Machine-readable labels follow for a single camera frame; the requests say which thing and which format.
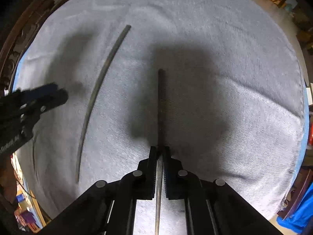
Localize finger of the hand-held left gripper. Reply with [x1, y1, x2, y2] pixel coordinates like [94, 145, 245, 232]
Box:
[15, 83, 59, 101]
[21, 88, 69, 121]

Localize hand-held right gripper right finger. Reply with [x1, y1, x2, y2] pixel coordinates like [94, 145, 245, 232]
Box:
[162, 146, 282, 235]

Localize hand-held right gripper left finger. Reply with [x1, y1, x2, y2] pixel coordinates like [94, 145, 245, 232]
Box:
[41, 146, 157, 235]

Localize dark wooden chopstick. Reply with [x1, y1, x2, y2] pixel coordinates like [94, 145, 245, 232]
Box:
[154, 69, 166, 235]
[75, 24, 132, 183]

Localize carved dark wooden chair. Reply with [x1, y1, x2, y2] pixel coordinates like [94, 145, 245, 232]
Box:
[0, 0, 104, 97]

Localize purple box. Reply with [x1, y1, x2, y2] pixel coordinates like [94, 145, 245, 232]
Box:
[20, 211, 35, 227]

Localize grey towel cloth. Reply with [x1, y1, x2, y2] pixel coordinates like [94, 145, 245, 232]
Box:
[13, 0, 306, 235]

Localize blue under cloth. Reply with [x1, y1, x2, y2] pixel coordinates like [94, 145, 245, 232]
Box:
[292, 78, 310, 177]

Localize blue garment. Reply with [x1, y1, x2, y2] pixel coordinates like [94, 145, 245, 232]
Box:
[276, 190, 313, 232]

